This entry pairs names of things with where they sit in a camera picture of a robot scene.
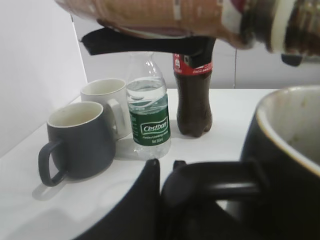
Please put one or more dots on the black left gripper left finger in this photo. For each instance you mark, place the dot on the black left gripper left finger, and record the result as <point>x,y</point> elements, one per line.
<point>135,216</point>

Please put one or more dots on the brown Nescafe coffee bottle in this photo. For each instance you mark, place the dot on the brown Nescafe coffee bottle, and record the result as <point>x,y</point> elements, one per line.
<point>286,26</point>

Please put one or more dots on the dark grey ceramic mug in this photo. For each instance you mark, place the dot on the dark grey ceramic mug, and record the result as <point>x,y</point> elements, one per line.
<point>80,145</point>

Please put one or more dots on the Cestbon water bottle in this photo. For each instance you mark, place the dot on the Cestbon water bottle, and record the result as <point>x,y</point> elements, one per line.
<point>147,100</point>

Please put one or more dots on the white ceramic mug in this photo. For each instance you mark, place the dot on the white ceramic mug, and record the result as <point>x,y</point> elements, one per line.
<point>112,95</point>

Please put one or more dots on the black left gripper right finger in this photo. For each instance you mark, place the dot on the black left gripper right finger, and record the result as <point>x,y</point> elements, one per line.
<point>189,201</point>

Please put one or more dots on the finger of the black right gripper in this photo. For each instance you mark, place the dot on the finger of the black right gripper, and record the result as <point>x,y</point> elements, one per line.
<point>106,41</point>

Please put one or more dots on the Coca-Cola bottle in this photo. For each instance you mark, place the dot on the Coca-Cola bottle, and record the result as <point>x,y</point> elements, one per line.
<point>194,115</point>

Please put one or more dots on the black ceramic mug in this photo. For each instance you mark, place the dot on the black ceramic mug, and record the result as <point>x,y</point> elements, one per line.
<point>282,154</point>

